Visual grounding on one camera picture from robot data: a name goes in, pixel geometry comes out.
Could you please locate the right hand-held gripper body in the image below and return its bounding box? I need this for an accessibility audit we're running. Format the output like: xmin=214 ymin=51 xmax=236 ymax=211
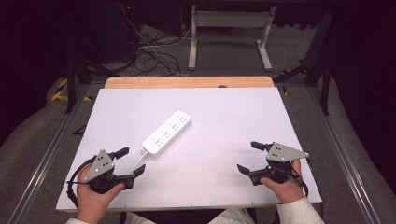
xmin=247 ymin=141 xmax=310 ymax=187

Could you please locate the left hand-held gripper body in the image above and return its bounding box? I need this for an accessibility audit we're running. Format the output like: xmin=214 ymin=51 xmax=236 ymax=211
xmin=83 ymin=148 xmax=136 ymax=195

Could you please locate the person's right hand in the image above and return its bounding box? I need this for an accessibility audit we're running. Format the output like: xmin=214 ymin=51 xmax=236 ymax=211
xmin=259 ymin=158 xmax=305 ymax=205

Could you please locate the person's left hand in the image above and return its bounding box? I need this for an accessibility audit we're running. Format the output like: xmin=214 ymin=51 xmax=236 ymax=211
xmin=76 ymin=163 xmax=126 ymax=224

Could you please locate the white power strip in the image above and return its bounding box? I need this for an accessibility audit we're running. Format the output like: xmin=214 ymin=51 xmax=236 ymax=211
xmin=141 ymin=109 xmax=192 ymax=159

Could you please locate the person's white clothing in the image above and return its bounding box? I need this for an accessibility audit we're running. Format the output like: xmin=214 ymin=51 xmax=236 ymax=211
xmin=122 ymin=207 xmax=258 ymax=224

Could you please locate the black angled metal stand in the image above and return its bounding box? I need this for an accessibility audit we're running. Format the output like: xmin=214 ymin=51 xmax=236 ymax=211
xmin=273 ymin=8 xmax=334 ymax=117

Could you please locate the black tripod stand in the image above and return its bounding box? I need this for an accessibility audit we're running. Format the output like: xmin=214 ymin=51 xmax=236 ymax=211
xmin=63 ymin=55 xmax=123 ymax=115

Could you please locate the yellow black hazard tape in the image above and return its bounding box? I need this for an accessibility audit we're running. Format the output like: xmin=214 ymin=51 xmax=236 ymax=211
xmin=49 ymin=77 xmax=94 ymax=103

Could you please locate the wooden table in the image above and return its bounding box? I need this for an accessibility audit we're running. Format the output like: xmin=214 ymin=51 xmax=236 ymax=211
xmin=104 ymin=76 xmax=276 ymax=90

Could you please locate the white power strip cable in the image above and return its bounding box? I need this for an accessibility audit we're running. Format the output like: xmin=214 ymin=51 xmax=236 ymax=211
xmin=127 ymin=148 xmax=150 ymax=175

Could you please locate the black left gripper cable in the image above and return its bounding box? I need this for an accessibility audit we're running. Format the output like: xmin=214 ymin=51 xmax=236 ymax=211
xmin=65 ymin=154 xmax=98 ymax=209

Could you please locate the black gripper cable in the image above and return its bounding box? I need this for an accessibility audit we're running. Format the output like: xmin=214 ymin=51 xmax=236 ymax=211
xmin=65 ymin=154 xmax=98 ymax=209
xmin=288 ymin=157 xmax=310 ymax=198

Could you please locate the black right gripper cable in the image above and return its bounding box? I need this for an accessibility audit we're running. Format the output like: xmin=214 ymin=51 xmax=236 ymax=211
xmin=288 ymin=157 xmax=310 ymax=198

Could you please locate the aluminium floor rail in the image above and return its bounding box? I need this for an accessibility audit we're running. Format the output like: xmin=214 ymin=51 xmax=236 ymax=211
xmin=305 ymin=86 xmax=383 ymax=224
xmin=6 ymin=83 xmax=92 ymax=224

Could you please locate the bundle of floor cables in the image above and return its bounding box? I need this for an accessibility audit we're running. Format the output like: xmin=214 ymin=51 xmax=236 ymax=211
xmin=119 ymin=3 xmax=194 ymax=77

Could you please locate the white metal stand frame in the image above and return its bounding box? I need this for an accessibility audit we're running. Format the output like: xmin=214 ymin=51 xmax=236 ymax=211
xmin=187 ymin=4 xmax=277 ymax=72

